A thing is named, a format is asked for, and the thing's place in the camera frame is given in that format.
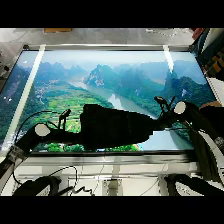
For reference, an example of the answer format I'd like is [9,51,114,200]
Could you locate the silver frame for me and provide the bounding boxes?
[0,43,224,197]

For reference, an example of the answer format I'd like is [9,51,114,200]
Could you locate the black garment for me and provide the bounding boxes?
[79,103,165,151]

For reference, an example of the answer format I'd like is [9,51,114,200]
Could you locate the black cable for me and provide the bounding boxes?
[12,110,61,141]

